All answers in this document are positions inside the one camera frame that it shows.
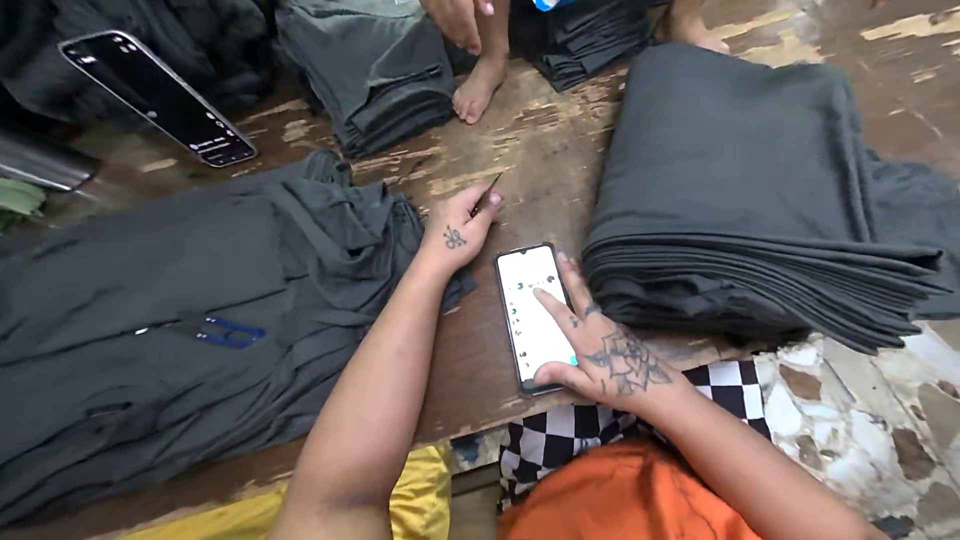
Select person's left hand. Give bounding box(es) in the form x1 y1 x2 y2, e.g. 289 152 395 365
422 183 504 273

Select person's right hand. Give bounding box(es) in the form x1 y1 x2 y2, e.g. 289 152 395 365
532 252 676 414

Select thin dark pointed tool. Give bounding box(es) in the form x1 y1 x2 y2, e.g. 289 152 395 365
471 173 503 219

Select person's left forearm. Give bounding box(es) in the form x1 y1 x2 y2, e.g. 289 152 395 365
268 251 460 540

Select person's right forearm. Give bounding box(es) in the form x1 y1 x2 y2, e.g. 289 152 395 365
633 373 892 540

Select smartphone with white screen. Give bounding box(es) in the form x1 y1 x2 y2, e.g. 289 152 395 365
494 241 579 398

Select person's legs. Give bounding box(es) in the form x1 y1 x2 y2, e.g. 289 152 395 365
498 360 773 519

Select person's body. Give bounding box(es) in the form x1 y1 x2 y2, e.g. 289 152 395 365
498 435 766 540

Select stack of folded grey garments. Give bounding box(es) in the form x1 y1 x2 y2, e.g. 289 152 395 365
274 0 459 159

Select yellow cloth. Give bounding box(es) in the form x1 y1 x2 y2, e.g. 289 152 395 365
118 441 453 540

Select thick stack of grey fabric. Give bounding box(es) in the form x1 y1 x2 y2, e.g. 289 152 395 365
582 42 960 357

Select stack of folded black garments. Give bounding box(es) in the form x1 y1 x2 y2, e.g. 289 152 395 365
519 0 661 93

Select blue thread snips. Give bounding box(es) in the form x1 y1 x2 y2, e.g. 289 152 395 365
135 315 267 350

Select heap of dark garments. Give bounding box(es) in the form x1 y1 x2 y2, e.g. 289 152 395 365
0 0 286 129

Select pile of spread grey garments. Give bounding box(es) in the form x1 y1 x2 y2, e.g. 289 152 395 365
0 148 477 529

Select smartphone with black screen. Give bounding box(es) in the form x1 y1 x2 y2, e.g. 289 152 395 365
59 30 259 168

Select shiny metal cylinder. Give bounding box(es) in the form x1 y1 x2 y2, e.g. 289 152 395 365
0 127 101 192

